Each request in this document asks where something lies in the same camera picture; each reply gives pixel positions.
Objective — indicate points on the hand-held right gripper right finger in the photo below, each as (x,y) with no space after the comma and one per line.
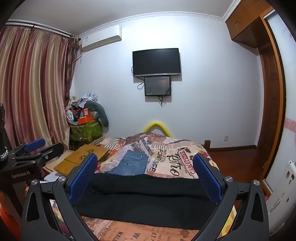
(208,179)

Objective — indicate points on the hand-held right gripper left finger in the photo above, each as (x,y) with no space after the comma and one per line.
(82,177)

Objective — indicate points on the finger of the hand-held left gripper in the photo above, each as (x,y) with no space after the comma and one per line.
(49,151)
(34,144)

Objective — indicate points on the black pants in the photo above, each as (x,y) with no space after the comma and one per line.
(148,199)

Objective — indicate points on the wooden lap desk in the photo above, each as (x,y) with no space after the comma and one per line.
(78,157)

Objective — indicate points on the printed blanket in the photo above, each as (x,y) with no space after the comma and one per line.
(180,157)

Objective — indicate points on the green patterned storage box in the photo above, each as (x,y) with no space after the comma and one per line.
(84,132)

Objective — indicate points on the orange cloth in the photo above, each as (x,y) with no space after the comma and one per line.
(7,217)

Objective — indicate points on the orange box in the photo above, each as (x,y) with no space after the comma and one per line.
(85,120)

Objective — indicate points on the blue jeans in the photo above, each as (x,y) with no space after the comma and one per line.
(130,162)

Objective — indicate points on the striped pink curtain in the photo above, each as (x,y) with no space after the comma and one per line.
(32,88)

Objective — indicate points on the pile of clothes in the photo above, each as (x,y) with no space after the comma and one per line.
(84,98)

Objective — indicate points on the yellow curved object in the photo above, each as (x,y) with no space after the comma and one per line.
(157,124)

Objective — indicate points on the brown wooden door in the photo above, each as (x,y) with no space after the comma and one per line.
(266,99)

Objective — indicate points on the dark curtain rod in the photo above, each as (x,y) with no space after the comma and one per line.
(41,27)

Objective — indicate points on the white air conditioner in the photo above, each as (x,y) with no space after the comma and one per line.
(100,38)

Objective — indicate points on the wooden overhead cabinet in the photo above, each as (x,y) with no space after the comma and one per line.
(245,23)

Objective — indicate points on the dark wooden bed post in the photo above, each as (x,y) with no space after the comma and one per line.
(207,144)

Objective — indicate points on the white wall outlet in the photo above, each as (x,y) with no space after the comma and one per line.
(226,138)

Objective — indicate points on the small black wall monitor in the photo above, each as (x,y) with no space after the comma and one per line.
(157,86)

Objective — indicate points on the large black wall television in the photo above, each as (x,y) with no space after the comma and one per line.
(156,62)

